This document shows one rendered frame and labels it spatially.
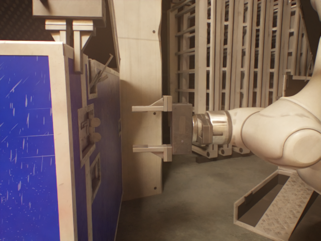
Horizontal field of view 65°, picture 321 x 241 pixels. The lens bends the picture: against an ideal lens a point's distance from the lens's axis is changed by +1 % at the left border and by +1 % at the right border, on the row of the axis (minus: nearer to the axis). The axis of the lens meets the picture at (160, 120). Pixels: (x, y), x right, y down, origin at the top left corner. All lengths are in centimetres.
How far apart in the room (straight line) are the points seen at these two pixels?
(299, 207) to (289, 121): 149
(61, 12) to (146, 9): 146
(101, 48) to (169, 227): 116
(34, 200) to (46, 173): 6
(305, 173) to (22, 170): 89
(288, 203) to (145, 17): 163
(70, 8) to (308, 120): 49
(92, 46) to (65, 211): 114
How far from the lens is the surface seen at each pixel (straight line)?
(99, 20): 55
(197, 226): 174
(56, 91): 47
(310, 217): 202
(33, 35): 163
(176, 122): 63
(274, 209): 192
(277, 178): 241
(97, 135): 66
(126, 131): 188
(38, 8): 57
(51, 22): 56
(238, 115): 65
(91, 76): 76
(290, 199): 203
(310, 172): 103
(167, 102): 63
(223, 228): 174
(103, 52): 155
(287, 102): 56
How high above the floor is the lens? 89
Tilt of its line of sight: 8 degrees down
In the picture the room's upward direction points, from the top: straight up
